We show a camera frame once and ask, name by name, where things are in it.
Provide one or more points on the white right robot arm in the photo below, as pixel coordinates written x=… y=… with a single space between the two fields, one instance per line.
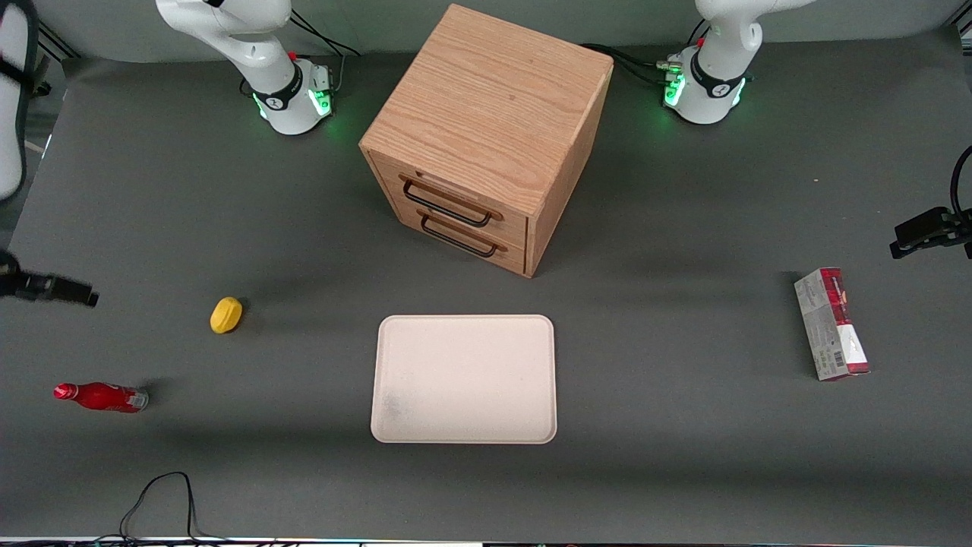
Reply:
x=273 y=68

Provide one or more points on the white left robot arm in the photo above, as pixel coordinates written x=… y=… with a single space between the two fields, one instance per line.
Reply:
x=714 y=68

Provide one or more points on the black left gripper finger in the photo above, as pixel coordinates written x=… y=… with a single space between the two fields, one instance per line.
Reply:
x=907 y=237

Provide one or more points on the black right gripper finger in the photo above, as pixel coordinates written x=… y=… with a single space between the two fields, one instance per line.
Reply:
x=76 y=292

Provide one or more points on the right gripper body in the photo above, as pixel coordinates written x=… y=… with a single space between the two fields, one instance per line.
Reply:
x=30 y=286

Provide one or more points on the red and grey carton box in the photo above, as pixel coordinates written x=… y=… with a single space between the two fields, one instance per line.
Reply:
x=831 y=325

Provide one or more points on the wooden drawer cabinet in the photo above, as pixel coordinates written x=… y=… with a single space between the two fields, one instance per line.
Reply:
x=493 y=114

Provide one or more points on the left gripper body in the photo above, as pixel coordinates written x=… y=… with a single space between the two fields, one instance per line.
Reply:
x=935 y=227

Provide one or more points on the red coke bottle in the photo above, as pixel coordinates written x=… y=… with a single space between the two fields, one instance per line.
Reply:
x=102 y=396

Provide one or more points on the beige plastic tray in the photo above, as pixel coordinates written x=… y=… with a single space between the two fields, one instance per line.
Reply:
x=463 y=378

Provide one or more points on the yellow lemon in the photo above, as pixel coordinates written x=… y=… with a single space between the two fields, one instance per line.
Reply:
x=226 y=314

